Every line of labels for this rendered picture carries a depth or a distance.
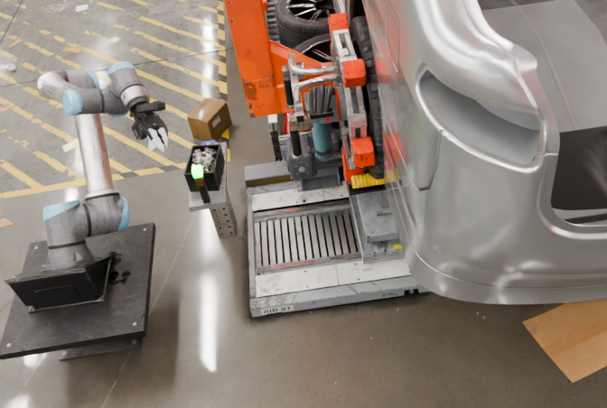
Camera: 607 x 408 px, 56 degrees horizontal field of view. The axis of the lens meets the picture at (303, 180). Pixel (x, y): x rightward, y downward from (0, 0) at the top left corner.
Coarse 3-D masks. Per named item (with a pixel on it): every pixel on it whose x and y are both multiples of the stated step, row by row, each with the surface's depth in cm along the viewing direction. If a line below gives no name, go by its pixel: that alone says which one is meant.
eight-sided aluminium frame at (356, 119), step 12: (336, 36) 220; (348, 36) 219; (336, 48) 217; (348, 48) 215; (336, 84) 255; (348, 96) 207; (360, 96) 207; (348, 108) 207; (360, 108) 207; (348, 120) 209; (360, 120) 207; (348, 132) 257; (360, 132) 214; (348, 144) 250; (348, 156) 245
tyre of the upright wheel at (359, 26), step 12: (360, 24) 213; (360, 36) 209; (360, 48) 210; (372, 60) 203; (372, 72) 202; (372, 84) 201; (372, 96) 202; (372, 108) 203; (372, 120) 207; (372, 132) 212; (372, 168) 229
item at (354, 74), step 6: (348, 60) 200; (354, 60) 199; (360, 60) 199; (342, 66) 201; (348, 66) 199; (354, 66) 199; (360, 66) 199; (342, 72) 205; (348, 72) 199; (354, 72) 199; (360, 72) 199; (348, 78) 198; (354, 78) 198; (360, 78) 199; (348, 84) 203; (354, 84) 204; (360, 84) 205
